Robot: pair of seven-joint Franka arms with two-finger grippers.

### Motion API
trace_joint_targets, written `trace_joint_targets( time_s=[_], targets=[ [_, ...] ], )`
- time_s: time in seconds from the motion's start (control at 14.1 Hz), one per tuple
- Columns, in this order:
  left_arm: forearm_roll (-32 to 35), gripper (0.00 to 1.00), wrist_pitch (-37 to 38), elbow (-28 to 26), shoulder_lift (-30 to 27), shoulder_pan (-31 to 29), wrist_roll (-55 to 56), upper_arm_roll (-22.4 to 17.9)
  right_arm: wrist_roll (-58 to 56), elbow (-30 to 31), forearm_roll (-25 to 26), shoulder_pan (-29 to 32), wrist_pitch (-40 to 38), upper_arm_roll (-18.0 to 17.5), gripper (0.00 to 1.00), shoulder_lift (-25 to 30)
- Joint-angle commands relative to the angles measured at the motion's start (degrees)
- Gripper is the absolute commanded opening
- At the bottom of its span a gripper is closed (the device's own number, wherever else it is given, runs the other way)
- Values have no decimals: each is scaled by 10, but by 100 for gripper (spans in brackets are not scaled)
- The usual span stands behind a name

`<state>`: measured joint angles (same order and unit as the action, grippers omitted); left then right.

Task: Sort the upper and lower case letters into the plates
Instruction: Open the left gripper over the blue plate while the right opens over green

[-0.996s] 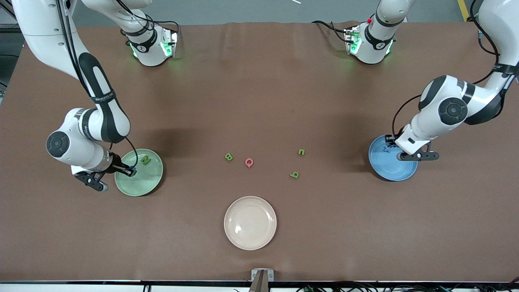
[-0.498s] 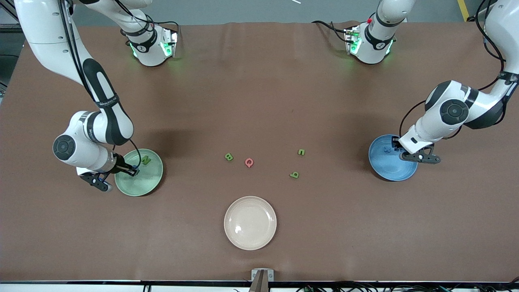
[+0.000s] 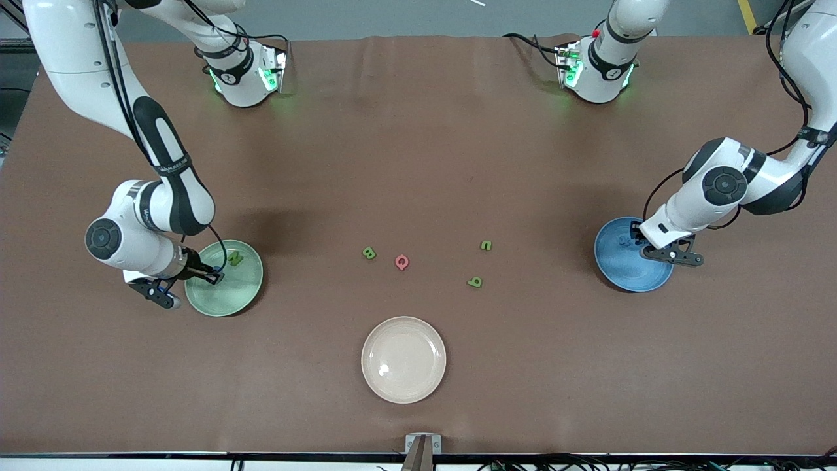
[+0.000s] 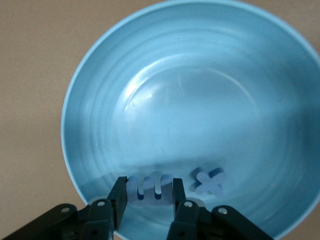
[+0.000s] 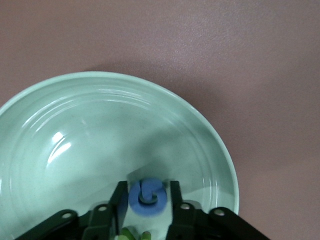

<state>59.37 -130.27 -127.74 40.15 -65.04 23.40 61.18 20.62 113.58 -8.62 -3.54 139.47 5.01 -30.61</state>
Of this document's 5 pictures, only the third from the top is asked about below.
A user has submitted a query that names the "green plate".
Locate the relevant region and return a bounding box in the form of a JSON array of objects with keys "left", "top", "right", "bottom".
[{"left": 184, "top": 240, "right": 264, "bottom": 318}]

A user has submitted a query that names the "blue plate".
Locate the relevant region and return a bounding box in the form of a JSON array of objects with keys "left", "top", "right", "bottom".
[{"left": 594, "top": 217, "right": 675, "bottom": 293}]

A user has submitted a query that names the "beige plate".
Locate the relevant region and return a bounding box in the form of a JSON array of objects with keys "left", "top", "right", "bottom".
[{"left": 361, "top": 316, "right": 447, "bottom": 404}]

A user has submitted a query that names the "brown table mat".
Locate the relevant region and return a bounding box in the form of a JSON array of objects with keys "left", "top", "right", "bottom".
[{"left": 0, "top": 34, "right": 837, "bottom": 457}]

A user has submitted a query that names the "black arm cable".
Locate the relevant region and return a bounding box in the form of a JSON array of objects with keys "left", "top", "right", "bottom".
[
  {"left": 643, "top": 0, "right": 837, "bottom": 231},
  {"left": 92, "top": 0, "right": 230, "bottom": 275}
]

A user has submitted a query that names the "black base cable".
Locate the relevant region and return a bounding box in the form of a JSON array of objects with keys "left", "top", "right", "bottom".
[
  {"left": 502, "top": 33, "right": 564, "bottom": 69},
  {"left": 232, "top": 26, "right": 290, "bottom": 63}
]

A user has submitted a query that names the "grey metal bracket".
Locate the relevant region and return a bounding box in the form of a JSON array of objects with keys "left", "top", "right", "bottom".
[{"left": 405, "top": 433, "right": 443, "bottom": 455}]

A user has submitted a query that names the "brown tapered post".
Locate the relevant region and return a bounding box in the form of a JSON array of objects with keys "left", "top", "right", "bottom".
[{"left": 401, "top": 436, "right": 434, "bottom": 471}]

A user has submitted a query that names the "aluminium frame strut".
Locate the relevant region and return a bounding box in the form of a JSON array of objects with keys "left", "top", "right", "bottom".
[{"left": 0, "top": 0, "right": 33, "bottom": 54}]

